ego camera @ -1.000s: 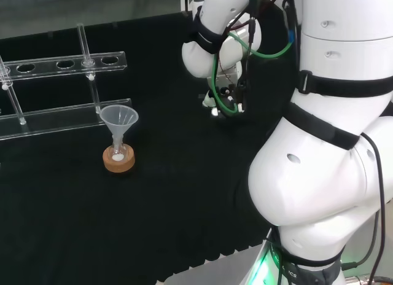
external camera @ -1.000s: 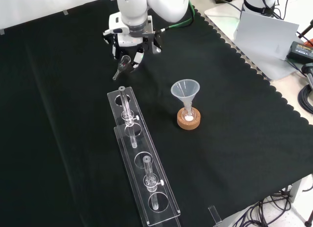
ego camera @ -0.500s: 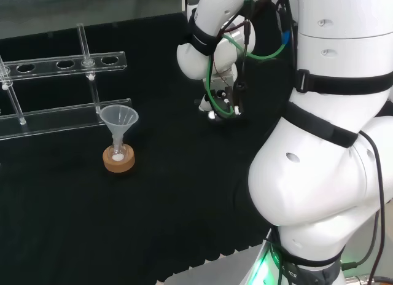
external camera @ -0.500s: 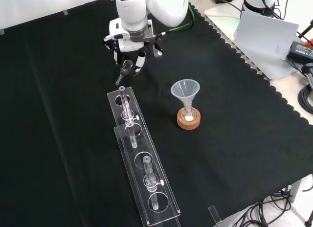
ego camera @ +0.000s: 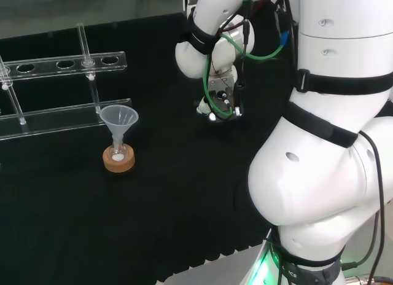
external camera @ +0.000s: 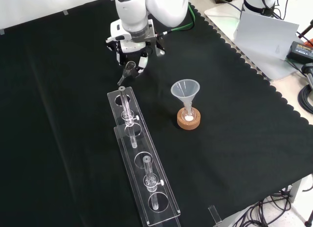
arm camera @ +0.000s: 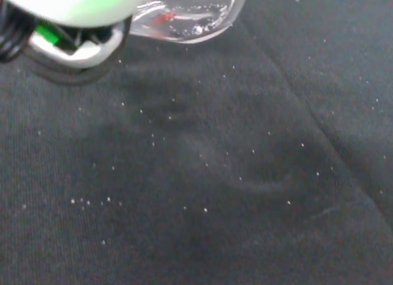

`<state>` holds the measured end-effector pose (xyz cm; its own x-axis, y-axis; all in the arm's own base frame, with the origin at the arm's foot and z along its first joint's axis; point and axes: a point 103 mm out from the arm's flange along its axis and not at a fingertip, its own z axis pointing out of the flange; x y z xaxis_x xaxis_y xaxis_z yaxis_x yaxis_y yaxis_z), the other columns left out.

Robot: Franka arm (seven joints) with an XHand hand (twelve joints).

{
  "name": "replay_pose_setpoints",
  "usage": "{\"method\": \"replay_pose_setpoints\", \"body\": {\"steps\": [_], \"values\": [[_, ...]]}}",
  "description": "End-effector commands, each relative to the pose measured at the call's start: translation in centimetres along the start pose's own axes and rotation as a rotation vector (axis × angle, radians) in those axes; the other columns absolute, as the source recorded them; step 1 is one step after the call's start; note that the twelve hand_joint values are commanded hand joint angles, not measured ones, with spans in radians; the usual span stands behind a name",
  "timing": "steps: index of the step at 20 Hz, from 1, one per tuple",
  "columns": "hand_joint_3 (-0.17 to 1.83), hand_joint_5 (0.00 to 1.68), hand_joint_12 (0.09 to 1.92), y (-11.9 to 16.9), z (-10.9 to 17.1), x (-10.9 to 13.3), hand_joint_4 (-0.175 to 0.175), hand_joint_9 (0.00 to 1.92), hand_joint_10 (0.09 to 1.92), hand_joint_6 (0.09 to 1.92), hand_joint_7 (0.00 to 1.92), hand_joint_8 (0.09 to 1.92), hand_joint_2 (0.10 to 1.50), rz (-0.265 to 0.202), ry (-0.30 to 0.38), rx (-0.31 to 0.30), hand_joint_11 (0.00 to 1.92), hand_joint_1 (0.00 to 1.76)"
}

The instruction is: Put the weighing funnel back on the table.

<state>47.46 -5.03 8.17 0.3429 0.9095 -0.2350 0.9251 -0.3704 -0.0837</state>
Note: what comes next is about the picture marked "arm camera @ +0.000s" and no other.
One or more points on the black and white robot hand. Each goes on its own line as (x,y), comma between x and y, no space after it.
(76,8)

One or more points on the black cloth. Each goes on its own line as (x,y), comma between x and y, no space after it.
(196,174)

